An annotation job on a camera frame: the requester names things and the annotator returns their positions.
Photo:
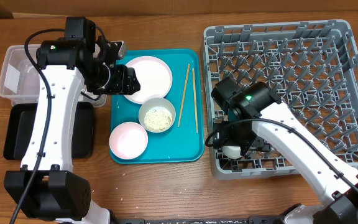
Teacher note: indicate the clear plastic waste bin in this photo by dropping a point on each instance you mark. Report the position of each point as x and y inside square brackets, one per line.
[21, 83]

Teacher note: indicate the large white plate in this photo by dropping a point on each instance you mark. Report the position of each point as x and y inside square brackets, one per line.
[154, 76]

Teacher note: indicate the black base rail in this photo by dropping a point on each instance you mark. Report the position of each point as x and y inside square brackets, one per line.
[268, 219]

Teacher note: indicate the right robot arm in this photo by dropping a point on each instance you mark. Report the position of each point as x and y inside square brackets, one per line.
[258, 112]

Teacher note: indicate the grey dishwasher rack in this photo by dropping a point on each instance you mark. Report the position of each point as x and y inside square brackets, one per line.
[312, 65]

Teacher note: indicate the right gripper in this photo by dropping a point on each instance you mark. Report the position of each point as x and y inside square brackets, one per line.
[224, 137]

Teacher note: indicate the black rectangular tray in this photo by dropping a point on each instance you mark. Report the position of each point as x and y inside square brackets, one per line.
[21, 122]

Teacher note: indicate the teal plastic serving tray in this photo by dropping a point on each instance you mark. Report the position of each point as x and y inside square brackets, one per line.
[181, 144]

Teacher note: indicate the right wooden chopstick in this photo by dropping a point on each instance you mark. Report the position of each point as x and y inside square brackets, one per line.
[195, 99]

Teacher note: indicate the small white cup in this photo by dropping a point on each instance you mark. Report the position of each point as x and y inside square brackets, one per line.
[232, 152]

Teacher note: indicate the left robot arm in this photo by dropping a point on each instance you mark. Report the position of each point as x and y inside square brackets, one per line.
[45, 186]

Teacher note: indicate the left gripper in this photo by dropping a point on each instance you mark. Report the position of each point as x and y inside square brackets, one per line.
[123, 81]

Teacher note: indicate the small pink plate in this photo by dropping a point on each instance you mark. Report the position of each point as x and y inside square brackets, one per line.
[128, 140]

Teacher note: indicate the grey bowl with rice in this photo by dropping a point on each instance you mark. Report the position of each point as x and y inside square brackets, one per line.
[157, 115]

